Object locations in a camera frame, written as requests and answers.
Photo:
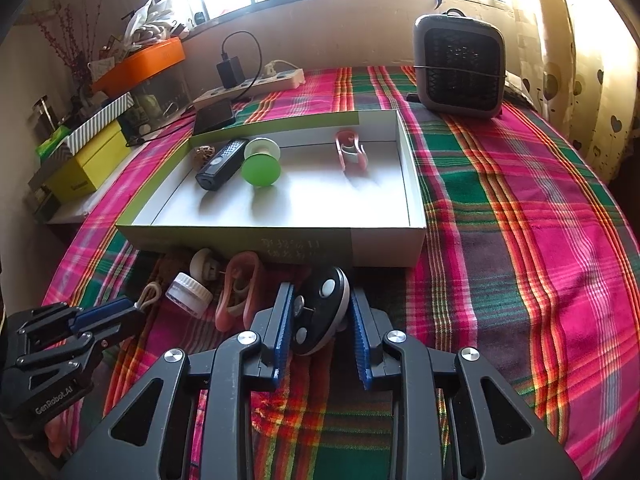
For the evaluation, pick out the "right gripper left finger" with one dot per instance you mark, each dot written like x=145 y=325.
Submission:
x=274 y=328

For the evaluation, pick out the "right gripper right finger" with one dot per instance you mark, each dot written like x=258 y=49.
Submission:
x=376 y=368

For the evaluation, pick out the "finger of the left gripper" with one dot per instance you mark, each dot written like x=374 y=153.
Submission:
x=114 y=330
x=92 y=319

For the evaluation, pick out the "black three-button key fob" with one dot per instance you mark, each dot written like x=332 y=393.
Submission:
x=320 y=306

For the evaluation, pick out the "green white suction holder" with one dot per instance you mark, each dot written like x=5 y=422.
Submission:
x=261 y=165

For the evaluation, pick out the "pink white clip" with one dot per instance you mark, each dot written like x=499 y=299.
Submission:
x=349 y=150

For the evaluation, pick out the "black remote control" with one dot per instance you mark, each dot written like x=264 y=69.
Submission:
x=221 y=168

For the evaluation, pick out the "brown carved walnut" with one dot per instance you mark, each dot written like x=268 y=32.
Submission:
x=202 y=154

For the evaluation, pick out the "pink oval clip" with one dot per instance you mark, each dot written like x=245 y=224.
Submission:
x=240 y=297

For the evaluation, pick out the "green white cardboard tray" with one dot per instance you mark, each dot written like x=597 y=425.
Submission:
x=315 y=213

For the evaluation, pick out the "yellow box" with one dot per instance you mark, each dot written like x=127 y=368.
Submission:
x=91 y=166

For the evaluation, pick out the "striped grey box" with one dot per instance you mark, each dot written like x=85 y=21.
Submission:
x=78 y=138

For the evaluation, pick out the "black smartphone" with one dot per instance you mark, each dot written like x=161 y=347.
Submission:
x=213 y=117

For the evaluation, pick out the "white power strip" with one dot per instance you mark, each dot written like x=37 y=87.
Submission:
x=282 y=81

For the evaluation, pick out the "orange tray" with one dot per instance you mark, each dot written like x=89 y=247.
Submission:
x=139 y=67

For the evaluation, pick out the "black charger plug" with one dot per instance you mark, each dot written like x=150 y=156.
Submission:
x=230 y=71

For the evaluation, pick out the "grey portable heater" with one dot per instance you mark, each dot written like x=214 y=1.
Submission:
x=460 y=65

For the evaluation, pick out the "heart pattern curtain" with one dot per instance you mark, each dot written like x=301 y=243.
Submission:
x=582 y=70

